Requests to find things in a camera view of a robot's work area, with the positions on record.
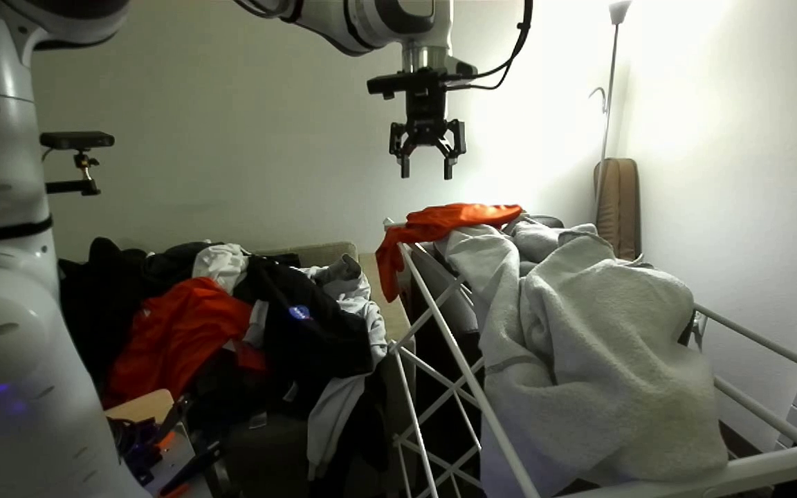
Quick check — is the tan woven cushion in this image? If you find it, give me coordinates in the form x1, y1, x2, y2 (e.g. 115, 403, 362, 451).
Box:
591, 155, 644, 263

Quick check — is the grey sweatshirt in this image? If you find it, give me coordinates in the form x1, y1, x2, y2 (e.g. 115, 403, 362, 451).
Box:
469, 216, 732, 492

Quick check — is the cardboard box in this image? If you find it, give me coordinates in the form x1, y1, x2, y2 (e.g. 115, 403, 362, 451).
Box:
101, 385, 202, 498

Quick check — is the black NASA hoodie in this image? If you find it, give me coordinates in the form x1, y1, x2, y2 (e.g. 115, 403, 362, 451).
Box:
230, 255, 378, 393

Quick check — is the white floor lamp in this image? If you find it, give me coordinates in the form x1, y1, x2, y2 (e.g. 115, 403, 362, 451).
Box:
586, 0, 637, 166

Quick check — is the black stereo camera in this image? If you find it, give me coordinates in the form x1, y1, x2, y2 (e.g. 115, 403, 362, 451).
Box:
35, 129, 118, 155

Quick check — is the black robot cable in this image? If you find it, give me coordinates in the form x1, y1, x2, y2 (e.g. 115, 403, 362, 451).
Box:
465, 0, 540, 92

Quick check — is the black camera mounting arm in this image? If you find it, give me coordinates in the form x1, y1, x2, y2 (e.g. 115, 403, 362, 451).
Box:
42, 150, 106, 200

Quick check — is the orange jacket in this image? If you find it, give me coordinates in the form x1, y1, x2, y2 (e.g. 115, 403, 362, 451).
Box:
106, 274, 270, 410

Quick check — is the white drying rack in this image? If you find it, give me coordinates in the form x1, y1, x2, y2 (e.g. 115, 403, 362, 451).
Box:
381, 218, 797, 498

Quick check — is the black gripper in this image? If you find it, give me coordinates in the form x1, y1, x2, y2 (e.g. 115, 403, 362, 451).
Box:
386, 89, 469, 183

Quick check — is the orange cloth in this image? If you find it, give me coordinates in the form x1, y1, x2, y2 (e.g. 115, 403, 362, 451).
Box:
373, 202, 525, 303

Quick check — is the small white cloth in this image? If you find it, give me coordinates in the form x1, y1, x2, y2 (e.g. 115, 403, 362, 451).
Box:
189, 240, 252, 294

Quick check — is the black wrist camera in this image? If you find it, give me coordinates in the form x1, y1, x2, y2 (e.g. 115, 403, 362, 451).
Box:
366, 61, 481, 99

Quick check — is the white shirt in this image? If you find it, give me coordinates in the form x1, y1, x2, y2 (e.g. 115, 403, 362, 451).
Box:
301, 265, 392, 485

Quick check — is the light grey cloth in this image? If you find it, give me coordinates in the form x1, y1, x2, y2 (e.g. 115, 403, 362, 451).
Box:
439, 223, 548, 391

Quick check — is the black jacket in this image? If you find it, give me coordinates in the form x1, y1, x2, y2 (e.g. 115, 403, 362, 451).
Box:
54, 234, 209, 399

